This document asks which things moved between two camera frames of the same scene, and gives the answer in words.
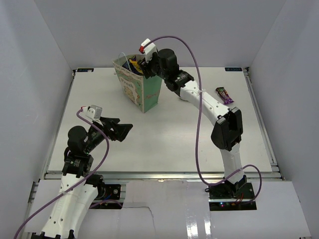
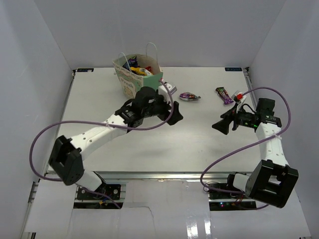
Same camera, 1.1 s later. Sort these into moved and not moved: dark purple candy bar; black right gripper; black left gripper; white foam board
Moved: black left gripper; black right gripper
Not moved: white foam board; dark purple candy bar
